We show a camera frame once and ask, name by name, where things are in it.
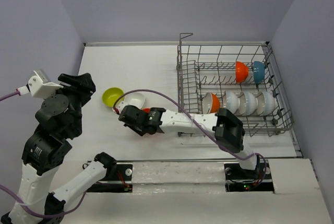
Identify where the grey wire dish rack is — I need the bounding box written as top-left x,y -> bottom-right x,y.
176,33 -> 294,137

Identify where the lime green bowl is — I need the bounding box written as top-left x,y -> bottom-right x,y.
102,87 -> 124,107

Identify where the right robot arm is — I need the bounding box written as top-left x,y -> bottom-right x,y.
116,104 -> 260,179

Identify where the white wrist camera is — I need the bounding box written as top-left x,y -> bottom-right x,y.
113,101 -> 127,115
16,69 -> 64,99

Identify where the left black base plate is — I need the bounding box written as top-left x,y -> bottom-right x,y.
87,162 -> 133,193

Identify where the yellow striped bowl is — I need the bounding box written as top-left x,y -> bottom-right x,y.
202,92 -> 220,114

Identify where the blue bowl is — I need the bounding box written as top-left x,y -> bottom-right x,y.
253,61 -> 265,84

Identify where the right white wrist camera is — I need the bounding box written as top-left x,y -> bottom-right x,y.
113,101 -> 127,115

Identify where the white square bowl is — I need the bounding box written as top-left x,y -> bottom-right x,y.
124,92 -> 146,109

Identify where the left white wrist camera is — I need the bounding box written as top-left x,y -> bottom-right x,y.
16,69 -> 64,99

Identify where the small orange bowl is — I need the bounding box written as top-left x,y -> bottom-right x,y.
235,61 -> 249,83

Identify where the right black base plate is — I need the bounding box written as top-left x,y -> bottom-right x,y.
224,161 -> 275,192

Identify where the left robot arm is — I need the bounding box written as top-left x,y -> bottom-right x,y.
1,70 -> 117,223

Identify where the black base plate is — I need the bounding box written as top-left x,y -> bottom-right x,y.
224,161 -> 275,192
87,162 -> 133,193

